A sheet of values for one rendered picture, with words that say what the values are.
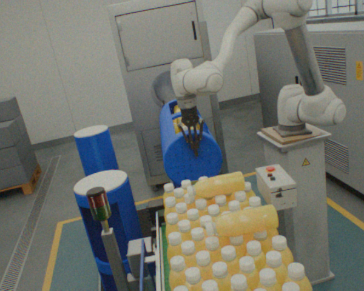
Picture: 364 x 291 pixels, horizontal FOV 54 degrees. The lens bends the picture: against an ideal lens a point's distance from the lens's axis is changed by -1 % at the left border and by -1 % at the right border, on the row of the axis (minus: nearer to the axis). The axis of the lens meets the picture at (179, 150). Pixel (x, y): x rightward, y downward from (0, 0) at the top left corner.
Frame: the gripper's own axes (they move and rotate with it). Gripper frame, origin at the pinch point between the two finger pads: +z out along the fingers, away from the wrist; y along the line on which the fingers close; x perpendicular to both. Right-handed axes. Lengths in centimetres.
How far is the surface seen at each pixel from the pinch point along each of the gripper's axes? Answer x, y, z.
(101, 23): 501, -93, -82
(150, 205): -16.3, -24.5, 16.0
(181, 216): -43.8, -11.7, 8.9
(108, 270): 2, -56, 58
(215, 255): -70, -4, 9
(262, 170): -24.0, 24.2, 6.2
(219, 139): 136, 30, 44
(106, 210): -51, -36, -3
